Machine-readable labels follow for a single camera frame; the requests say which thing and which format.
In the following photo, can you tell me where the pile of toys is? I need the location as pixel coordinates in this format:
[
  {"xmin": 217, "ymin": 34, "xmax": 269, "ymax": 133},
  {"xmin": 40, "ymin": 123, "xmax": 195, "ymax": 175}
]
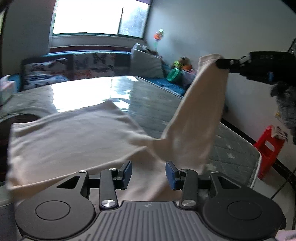
[{"xmin": 171, "ymin": 57, "xmax": 192, "ymax": 71}]

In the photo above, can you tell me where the round black induction cooktop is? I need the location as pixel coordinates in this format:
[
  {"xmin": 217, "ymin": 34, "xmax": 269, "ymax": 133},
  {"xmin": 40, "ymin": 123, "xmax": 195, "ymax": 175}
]
[{"xmin": 1, "ymin": 113, "xmax": 41, "ymax": 185}]

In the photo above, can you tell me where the window with green frame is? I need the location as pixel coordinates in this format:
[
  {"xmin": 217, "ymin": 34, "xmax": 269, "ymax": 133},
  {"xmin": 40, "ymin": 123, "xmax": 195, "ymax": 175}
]
[{"xmin": 49, "ymin": 1, "xmax": 152, "ymax": 49}]

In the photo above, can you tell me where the butterfly pattern sofa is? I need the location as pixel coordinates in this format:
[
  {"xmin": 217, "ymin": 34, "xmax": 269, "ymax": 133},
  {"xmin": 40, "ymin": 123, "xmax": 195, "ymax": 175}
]
[{"xmin": 20, "ymin": 51, "xmax": 186, "ymax": 96}]

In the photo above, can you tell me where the white tissue box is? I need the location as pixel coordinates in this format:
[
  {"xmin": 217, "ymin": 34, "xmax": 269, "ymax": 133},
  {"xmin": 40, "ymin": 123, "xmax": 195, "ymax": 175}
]
[{"xmin": 0, "ymin": 75, "xmax": 16, "ymax": 106}]

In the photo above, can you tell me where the green plastic basin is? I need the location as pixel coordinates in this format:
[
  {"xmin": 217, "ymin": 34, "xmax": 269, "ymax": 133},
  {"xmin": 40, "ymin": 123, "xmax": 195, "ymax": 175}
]
[{"xmin": 166, "ymin": 68, "xmax": 182, "ymax": 83}]

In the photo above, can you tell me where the cream knit sweater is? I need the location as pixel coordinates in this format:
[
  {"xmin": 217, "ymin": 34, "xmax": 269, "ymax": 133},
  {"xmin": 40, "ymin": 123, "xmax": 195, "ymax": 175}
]
[{"xmin": 6, "ymin": 54, "xmax": 228, "ymax": 201}]

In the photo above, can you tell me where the grey cushion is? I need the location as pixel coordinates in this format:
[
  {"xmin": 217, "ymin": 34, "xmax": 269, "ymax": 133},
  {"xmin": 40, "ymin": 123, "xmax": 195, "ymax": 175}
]
[{"xmin": 129, "ymin": 43, "xmax": 164, "ymax": 78}]

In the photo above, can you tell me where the red plastic stool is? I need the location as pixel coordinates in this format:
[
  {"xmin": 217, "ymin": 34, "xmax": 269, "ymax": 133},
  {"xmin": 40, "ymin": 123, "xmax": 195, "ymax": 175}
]
[{"xmin": 254, "ymin": 125, "xmax": 288, "ymax": 180}]

